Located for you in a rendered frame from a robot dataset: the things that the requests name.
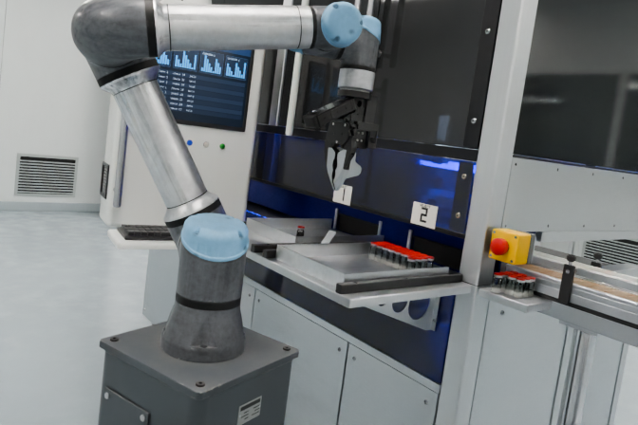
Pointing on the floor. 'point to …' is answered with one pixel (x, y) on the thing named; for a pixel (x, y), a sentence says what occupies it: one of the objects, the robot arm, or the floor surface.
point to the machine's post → (491, 179)
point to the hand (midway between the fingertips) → (333, 184)
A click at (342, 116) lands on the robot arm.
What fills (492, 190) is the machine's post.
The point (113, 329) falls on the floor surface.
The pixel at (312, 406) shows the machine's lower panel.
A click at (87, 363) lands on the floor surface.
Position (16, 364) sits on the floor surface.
